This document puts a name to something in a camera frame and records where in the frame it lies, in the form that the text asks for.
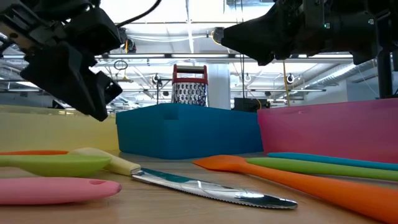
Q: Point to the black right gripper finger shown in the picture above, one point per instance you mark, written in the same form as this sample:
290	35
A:
286	56
264	34

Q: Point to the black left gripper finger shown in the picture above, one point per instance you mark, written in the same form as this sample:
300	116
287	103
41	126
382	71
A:
107	88
62	77

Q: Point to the yellow plastic bin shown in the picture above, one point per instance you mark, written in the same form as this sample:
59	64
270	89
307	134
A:
62	133

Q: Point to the orange silicone spatula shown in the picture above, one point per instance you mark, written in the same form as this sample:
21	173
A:
311	188
31	152

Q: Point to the green silicone spoon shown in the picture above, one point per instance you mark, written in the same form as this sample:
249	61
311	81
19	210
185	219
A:
62	165

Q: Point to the pink plastic bin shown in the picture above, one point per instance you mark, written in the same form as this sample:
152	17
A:
335	130

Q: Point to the blue plastic bin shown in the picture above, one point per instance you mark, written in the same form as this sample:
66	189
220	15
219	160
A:
186	133

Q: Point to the blue silicone spatula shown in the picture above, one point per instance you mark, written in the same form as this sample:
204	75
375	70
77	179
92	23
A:
326	159

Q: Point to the pink silicone spatula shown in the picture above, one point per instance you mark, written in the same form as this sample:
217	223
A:
46	190

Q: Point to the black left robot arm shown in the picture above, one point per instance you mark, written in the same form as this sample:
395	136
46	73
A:
68	4

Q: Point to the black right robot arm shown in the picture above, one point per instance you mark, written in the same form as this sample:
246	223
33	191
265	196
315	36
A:
390	25

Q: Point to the black background cabinet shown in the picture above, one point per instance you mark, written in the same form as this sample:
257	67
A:
245	105

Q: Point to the white building column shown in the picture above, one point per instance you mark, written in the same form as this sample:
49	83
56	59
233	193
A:
219	90

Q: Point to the linear ceiling light rail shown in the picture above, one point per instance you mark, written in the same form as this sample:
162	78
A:
199	56
304	90

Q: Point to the silver ventilation duct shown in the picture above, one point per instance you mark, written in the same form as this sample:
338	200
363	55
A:
342	74

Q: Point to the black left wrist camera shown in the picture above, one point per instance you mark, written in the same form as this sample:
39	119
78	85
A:
93	31

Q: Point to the black aluminium rig frame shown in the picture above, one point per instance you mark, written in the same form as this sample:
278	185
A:
385	77

